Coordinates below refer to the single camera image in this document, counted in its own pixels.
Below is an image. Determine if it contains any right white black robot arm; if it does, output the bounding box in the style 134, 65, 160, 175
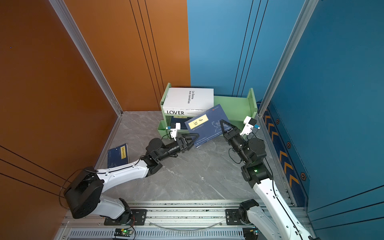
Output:
220, 118, 314, 240

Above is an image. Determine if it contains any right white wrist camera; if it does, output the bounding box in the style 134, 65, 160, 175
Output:
240, 116, 261, 136

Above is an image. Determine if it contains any green wooden two-tier shelf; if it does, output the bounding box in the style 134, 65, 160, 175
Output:
162, 88, 258, 129

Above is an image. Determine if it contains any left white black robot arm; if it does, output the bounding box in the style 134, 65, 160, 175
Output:
64, 134, 199, 225

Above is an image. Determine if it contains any left aluminium corner post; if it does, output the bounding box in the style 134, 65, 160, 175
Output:
49, 0, 123, 117

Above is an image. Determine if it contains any right circuit board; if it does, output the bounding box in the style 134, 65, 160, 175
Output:
243, 228, 260, 240

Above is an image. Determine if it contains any navy book with yellow label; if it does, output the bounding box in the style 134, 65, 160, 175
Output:
170, 117, 192, 130

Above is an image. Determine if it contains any left green circuit board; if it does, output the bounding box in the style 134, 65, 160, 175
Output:
114, 228, 135, 240

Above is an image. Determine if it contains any navy blue book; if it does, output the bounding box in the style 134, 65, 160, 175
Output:
186, 104, 230, 148

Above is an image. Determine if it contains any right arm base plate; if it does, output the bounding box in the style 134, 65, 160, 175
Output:
225, 208, 250, 226

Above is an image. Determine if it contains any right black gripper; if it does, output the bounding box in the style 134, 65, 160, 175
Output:
220, 120, 252, 166

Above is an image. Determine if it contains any aluminium corner post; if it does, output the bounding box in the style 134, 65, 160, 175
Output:
49, 0, 123, 117
258, 0, 319, 117

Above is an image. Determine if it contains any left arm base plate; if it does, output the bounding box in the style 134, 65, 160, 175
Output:
104, 209, 148, 226

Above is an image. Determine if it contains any small green pen holder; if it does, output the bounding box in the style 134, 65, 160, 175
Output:
157, 120, 168, 138

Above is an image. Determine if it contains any aluminium rail frame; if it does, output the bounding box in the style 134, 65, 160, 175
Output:
55, 200, 265, 240

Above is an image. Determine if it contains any LOVER black white book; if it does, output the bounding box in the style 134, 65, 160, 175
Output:
163, 108, 207, 118

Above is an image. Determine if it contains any right aluminium corner post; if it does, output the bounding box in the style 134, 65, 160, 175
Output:
258, 0, 319, 117

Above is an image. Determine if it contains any white book with brown pattern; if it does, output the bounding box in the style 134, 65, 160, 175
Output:
163, 88, 214, 110

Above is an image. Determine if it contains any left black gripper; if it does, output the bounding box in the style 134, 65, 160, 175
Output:
156, 134, 198, 164

